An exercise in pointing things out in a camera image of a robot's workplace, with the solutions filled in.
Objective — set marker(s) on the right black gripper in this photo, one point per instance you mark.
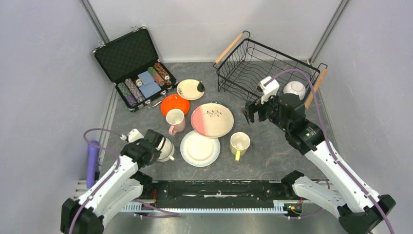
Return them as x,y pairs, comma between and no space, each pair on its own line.
250,109

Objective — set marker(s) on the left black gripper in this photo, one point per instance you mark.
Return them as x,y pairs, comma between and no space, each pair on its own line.
156,155

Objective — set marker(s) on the white cup with handle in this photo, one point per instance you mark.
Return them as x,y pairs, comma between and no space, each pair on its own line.
167,150

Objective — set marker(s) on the white bowl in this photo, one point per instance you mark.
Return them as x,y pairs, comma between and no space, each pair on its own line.
295,87

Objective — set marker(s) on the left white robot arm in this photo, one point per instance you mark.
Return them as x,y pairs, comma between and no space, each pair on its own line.
92,211

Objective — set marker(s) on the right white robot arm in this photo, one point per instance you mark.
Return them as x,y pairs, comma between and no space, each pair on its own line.
357,206

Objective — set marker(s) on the yellow green mug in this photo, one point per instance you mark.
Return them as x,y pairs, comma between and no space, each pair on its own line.
239,143

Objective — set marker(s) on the pink and cream plate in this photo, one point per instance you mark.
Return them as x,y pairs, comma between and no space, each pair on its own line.
212,120

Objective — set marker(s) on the pink mug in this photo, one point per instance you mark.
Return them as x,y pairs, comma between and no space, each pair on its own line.
176,119

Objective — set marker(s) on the purple flashlight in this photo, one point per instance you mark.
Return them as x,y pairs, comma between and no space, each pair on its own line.
93,153

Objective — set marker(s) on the white scalloped plate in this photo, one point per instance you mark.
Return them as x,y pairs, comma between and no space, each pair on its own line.
198,150

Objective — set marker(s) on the orange plate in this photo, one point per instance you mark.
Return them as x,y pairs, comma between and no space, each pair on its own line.
174,102

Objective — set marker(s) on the cream plate with black spot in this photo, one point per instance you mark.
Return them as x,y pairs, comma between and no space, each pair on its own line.
190,89

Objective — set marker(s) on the blue card deck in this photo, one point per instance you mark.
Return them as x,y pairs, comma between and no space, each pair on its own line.
149,86

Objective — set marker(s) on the black poker chip case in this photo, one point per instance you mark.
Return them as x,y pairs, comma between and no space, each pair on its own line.
129,55

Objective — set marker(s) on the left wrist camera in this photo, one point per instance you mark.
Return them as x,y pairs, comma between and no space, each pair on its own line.
132,136

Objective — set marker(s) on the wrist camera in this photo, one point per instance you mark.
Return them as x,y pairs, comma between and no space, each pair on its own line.
268,87
132,136

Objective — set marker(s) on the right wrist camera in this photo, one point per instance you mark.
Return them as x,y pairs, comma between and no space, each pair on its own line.
268,87

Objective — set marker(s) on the black wire dish rack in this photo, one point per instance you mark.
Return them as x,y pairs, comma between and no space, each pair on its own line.
245,62

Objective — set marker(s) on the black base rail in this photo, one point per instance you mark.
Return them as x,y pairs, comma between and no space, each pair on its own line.
218,196

